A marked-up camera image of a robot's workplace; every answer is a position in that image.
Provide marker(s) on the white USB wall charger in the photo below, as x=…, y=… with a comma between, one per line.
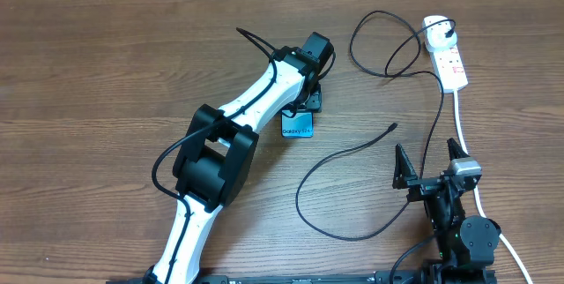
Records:
x=437, y=28

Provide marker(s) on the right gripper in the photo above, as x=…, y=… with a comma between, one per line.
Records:
x=421, y=186

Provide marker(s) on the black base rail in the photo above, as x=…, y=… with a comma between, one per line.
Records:
x=379, y=277

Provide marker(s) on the Samsung Galaxy smartphone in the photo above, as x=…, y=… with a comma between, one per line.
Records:
x=299, y=126

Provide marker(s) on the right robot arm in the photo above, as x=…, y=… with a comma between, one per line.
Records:
x=466, y=244

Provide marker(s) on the white power strip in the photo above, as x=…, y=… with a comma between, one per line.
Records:
x=449, y=67

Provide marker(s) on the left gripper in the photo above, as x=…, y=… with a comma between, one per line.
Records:
x=312, y=103

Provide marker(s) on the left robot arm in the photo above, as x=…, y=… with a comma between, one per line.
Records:
x=205, y=170

